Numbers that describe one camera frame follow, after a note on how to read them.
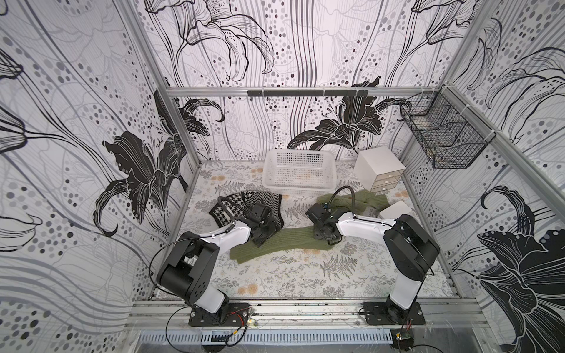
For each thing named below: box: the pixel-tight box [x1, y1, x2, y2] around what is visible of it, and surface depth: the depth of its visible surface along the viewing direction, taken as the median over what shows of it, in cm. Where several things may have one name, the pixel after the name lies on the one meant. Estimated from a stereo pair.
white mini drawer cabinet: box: [353, 146, 407, 193], surface depth 103 cm
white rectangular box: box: [379, 200, 412, 220], surface depth 97 cm
